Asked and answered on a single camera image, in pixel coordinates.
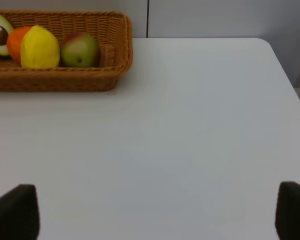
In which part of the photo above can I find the yellow lemon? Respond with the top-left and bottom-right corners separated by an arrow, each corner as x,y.
20,25 -> 60,69

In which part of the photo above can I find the green red mango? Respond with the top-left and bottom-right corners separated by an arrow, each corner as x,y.
60,32 -> 100,68

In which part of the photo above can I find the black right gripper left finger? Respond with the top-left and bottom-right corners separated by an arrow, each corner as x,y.
0,184 -> 40,240

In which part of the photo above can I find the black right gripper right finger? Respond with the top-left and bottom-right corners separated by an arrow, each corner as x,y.
275,181 -> 300,240

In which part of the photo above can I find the orange fruit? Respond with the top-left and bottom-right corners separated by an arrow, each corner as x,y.
6,26 -> 32,65

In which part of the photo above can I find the orange wicker basket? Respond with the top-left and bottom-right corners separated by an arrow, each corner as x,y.
0,9 -> 133,92

